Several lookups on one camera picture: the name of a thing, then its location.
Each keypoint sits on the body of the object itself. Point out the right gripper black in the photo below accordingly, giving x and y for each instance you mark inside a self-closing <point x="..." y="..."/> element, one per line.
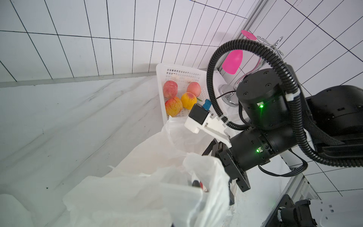
<point x="242" y="156"/>

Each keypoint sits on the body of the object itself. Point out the yellow-pink peach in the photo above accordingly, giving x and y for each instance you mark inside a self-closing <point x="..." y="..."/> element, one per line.
<point x="188" y="100"/>

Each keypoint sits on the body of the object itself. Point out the white printed plastic bag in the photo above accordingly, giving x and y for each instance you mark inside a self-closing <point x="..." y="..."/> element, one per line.
<point x="165" y="181"/>

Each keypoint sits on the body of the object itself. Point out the white basket perforated plastic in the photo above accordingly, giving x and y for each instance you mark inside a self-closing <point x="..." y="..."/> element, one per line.
<point x="183" y="76"/>

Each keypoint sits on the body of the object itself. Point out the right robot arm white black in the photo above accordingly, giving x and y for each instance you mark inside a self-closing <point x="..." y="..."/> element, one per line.
<point x="327" y="127"/>

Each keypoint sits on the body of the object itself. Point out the pink peach top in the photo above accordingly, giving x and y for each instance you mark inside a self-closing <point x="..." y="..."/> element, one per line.
<point x="194" y="88"/>

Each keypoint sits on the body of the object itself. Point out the yellow-red peach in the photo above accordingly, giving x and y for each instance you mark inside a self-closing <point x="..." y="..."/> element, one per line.
<point x="173" y="106"/>

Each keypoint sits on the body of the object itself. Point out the red peach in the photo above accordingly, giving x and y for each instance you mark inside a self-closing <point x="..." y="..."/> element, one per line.
<point x="170" y="89"/>

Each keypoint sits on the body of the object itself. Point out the pink wine glass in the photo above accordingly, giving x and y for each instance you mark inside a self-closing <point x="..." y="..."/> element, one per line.
<point x="235" y="58"/>

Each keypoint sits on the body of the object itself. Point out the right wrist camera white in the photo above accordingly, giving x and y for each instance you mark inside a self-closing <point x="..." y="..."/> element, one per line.
<point x="201" y="118"/>

